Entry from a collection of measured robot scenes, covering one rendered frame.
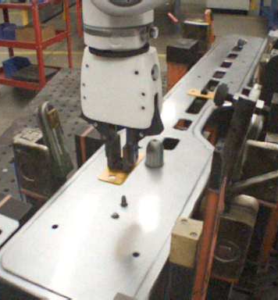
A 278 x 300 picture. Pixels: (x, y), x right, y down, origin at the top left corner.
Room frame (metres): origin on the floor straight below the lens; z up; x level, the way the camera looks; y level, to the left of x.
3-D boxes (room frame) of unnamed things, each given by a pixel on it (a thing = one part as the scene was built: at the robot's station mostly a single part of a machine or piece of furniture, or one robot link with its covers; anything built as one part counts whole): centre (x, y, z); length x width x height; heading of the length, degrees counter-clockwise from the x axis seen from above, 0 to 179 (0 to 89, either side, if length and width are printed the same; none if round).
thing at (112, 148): (0.46, 0.05, 1.11); 0.03 x 0.03 x 0.07; 66
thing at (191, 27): (1.49, -0.23, 0.88); 0.15 x 0.11 x 0.36; 66
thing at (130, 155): (0.45, 0.00, 1.11); 0.03 x 0.03 x 0.07; 66
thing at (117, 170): (0.45, 0.03, 1.08); 0.08 x 0.04 x 0.01; 156
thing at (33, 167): (0.59, 0.19, 0.87); 0.12 x 0.09 x 0.35; 66
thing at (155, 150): (0.57, -0.03, 1.02); 0.03 x 0.03 x 0.07
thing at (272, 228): (0.59, -0.27, 0.91); 0.07 x 0.05 x 0.42; 66
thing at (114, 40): (0.45, 0.02, 1.26); 0.09 x 0.08 x 0.03; 66
